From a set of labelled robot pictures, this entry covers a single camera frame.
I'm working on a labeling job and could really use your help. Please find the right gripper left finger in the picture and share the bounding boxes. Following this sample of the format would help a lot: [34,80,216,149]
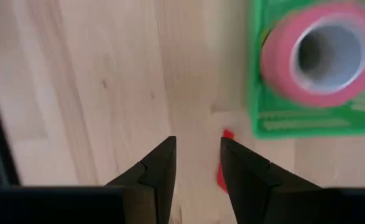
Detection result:
[104,136,178,224]

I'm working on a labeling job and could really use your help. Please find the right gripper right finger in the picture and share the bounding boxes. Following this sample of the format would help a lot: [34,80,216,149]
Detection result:
[220,136,323,224]

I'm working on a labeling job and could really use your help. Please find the slim red stapler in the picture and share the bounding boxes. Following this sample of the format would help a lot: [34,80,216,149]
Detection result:
[216,129,236,194]

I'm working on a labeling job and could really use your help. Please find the pink tape roll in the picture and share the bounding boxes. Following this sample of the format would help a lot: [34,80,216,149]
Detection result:
[259,2,365,108]

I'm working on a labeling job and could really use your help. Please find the green plastic basket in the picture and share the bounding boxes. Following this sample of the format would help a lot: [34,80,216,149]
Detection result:
[246,0,365,139]

